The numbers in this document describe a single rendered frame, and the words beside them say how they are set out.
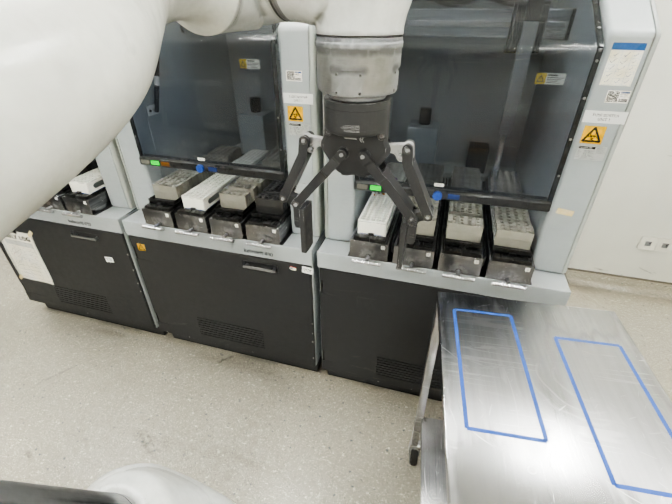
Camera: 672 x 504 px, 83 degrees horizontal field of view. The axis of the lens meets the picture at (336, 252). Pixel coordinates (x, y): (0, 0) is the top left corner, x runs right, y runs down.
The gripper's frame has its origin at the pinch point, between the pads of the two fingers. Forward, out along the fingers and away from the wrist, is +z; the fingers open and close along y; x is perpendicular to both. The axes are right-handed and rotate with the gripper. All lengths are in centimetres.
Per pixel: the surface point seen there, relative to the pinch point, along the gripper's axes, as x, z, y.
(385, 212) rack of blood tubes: 78, 33, -7
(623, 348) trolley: 34, 38, 57
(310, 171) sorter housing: 75, 20, -34
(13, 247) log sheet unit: 66, 73, -190
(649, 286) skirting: 186, 115, 142
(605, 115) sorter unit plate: 75, -5, 49
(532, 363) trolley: 24, 38, 36
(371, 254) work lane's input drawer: 66, 44, -9
